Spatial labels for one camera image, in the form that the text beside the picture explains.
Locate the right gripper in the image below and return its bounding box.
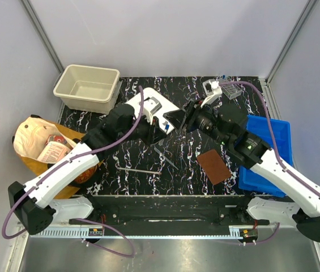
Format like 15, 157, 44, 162
163, 97, 231, 147

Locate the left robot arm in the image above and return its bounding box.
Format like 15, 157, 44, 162
8, 103, 173, 235

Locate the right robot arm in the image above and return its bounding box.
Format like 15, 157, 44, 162
163, 101, 320, 243

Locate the white plastic lid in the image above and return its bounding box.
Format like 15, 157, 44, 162
125, 87, 181, 134

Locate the thermometer with red tip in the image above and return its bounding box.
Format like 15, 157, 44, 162
117, 167, 161, 175

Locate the clear test tube rack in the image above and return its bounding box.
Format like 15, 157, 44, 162
221, 82, 242, 100

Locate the beige plastic bin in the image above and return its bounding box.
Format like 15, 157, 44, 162
53, 64, 120, 114

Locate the blue compartment tray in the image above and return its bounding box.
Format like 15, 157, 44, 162
238, 114, 295, 198

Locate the cloth bag with items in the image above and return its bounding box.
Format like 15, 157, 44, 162
12, 114, 98, 199

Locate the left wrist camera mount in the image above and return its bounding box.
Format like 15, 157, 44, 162
143, 97, 162, 125

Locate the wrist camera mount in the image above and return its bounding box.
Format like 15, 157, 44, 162
200, 79, 223, 108
143, 97, 162, 125

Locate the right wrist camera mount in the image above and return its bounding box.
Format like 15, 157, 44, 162
200, 79, 223, 108

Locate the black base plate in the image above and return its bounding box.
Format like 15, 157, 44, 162
75, 194, 269, 226

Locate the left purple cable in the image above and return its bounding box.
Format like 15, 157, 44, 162
1, 84, 145, 258

